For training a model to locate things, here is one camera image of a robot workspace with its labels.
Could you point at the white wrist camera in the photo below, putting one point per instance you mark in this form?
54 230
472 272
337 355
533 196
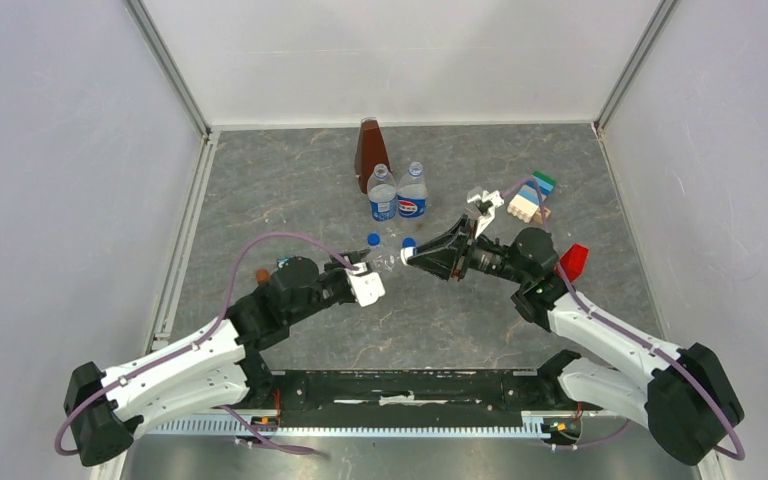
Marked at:
482 205
366 284

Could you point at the small brown toy piece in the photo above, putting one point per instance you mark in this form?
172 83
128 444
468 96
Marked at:
262 276

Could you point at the aluminium frame post left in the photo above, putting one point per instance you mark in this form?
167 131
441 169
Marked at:
163 56

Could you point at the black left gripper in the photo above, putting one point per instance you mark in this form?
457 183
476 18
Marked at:
340 270

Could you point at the aluminium frame post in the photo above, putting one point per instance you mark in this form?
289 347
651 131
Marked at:
163 56
635 62

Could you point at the Pepsi bottle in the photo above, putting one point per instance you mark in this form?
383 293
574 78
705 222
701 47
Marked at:
381 192
412 192

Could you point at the light wooden cube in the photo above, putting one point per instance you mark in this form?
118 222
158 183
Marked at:
541 215

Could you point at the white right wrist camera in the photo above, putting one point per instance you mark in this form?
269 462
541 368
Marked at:
482 205

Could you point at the clear unlabelled plastic bottle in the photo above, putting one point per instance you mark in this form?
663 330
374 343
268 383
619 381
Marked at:
386 262

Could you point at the aluminium frame post right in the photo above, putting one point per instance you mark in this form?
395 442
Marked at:
635 62

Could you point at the red toy block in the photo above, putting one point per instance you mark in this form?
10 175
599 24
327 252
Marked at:
573 262

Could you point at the blue green stacked block toy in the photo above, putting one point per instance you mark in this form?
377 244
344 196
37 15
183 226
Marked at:
527 200

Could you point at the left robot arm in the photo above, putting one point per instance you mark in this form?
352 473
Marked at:
218 364

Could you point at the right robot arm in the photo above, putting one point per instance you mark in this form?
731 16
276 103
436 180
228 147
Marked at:
682 396

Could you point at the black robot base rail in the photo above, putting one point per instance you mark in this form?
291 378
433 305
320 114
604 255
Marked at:
413 403

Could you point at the brown wooden metronome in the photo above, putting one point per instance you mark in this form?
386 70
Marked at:
370 152

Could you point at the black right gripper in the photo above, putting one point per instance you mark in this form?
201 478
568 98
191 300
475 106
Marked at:
445 264

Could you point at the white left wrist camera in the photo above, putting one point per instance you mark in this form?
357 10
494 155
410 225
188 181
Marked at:
366 284

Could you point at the white blue Pocari cap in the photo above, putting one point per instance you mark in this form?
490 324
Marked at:
406 254

